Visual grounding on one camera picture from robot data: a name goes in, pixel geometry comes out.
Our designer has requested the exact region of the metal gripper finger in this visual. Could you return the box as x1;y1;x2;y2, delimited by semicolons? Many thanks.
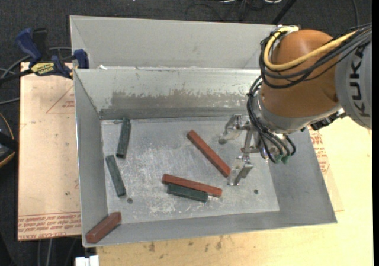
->
227;155;255;187
218;114;252;145

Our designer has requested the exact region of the red-brown flat block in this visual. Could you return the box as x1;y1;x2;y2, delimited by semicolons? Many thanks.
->
186;129;232;178
161;173;223;198
85;211;123;244

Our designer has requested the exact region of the dark green flat block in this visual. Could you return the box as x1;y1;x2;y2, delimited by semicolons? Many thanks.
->
105;154;127;197
166;183;210;203
115;117;132;159

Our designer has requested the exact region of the grey metal bin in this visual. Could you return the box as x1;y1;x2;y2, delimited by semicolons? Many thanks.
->
69;15;338;248

